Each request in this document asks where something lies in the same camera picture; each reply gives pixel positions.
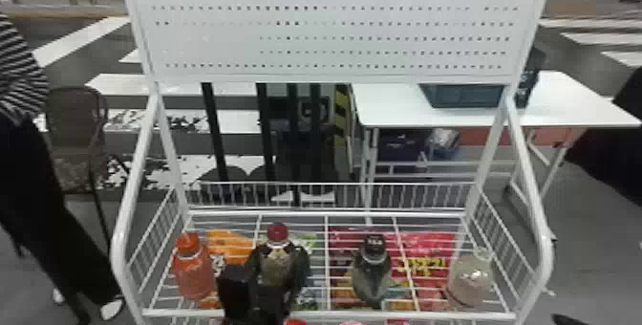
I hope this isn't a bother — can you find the dark bottle with red cap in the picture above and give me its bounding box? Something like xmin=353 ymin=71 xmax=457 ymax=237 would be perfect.
xmin=247 ymin=222 xmax=312 ymax=314

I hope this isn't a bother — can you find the orange snack packet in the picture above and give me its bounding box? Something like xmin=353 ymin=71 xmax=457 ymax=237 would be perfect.
xmin=204 ymin=227 xmax=255 ymax=269

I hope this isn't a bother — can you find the grey bottle with black cap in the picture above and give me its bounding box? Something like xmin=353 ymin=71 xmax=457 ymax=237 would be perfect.
xmin=350 ymin=233 xmax=396 ymax=309

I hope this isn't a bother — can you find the red snack packet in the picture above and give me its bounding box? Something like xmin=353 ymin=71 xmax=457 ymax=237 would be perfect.
xmin=328 ymin=227 xmax=459 ymax=313

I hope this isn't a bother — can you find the orange bottle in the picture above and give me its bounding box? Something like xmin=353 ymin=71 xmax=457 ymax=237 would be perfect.
xmin=171 ymin=230 xmax=217 ymax=301

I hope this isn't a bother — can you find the clear beige bottle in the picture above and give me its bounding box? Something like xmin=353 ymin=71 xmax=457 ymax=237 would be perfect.
xmin=445 ymin=246 xmax=496 ymax=312

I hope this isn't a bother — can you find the white side table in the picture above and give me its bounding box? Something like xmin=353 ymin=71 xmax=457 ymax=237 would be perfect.
xmin=350 ymin=69 xmax=642 ymax=248

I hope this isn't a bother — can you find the black mesh chair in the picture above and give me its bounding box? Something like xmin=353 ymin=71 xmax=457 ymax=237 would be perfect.
xmin=44 ymin=85 xmax=133 ymax=254

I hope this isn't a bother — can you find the person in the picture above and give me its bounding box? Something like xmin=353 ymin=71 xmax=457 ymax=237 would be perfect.
xmin=0 ymin=12 xmax=126 ymax=325

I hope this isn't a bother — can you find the yellow black striped post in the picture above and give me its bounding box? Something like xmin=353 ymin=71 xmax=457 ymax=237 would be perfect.
xmin=332 ymin=84 xmax=351 ymax=139

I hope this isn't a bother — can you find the white wire rack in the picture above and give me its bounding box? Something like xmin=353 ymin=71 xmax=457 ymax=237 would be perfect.
xmin=109 ymin=0 xmax=556 ymax=325

